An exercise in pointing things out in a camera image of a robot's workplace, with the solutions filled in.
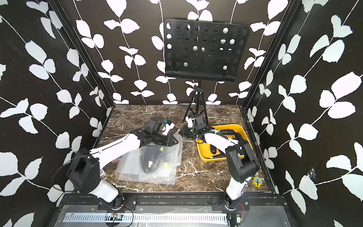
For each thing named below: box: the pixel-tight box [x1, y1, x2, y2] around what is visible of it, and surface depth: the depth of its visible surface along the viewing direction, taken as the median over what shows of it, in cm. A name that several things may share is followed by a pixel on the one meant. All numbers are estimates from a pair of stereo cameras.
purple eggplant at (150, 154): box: [141, 145, 165, 174], surface depth 86 cm
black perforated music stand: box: [164, 18, 251, 126], surface depth 66 cm
